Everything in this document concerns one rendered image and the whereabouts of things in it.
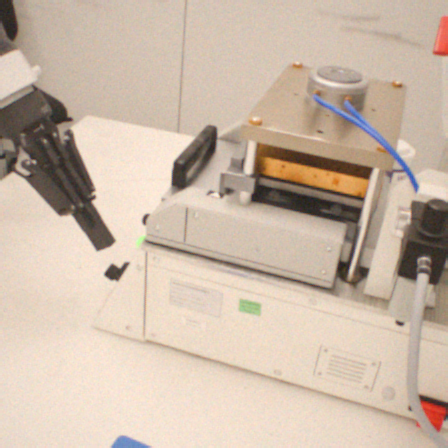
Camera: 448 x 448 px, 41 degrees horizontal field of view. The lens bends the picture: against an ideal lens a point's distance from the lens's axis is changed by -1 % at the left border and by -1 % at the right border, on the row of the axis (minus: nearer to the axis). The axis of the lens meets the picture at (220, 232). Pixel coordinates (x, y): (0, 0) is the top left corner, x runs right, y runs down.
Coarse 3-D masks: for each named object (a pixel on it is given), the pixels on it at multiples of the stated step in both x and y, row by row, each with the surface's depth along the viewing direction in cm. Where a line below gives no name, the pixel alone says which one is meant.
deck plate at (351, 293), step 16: (176, 256) 78; (192, 256) 78; (224, 272) 77; (240, 272) 76; (256, 272) 76; (336, 272) 78; (368, 272) 78; (288, 288) 75; (304, 288) 74; (320, 288) 74; (336, 288) 75; (352, 288) 75; (432, 288) 77; (352, 304) 73; (368, 304) 73; (384, 304) 73; (432, 320) 71
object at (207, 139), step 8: (208, 128) 93; (216, 128) 94; (200, 136) 90; (208, 136) 91; (216, 136) 94; (192, 144) 87; (200, 144) 88; (208, 144) 91; (216, 144) 96; (184, 152) 85; (192, 152) 85; (200, 152) 88; (176, 160) 83; (184, 160) 83; (192, 160) 85; (176, 168) 83; (184, 168) 83; (176, 176) 83; (184, 176) 83; (176, 184) 84; (184, 184) 84
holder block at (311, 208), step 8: (256, 200) 79; (264, 200) 78; (272, 200) 79; (304, 200) 79; (312, 200) 80; (288, 208) 78; (296, 208) 77; (304, 208) 78; (312, 208) 78; (320, 216) 77; (328, 216) 77; (336, 216) 77; (352, 224) 76; (352, 232) 77
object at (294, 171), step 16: (272, 160) 75; (288, 160) 74; (304, 160) 75; (320, 160) 75; (336, 160) 76; (272, 176) 76; (288, 176) 75; (304, 176) 74; (320, 176) 74; (336, 176) 73; (352, 176) 73; (368, 176) 73; (304, 192) 76; (320, 192) 75; (336, 192) 74; (352, 192) 73
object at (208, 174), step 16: (224, 144) 98; (208, 160) 92; (224, 160) 93; (192, 176) 88; (208, 176) 88; (224, 176) 81; (384, 176) 93; (176, 192) 83; (224, 192) 82; (384, 192) 89; (384, 208) 85; (352, 240) 77; (368, 240) 77; (368, 256) 76
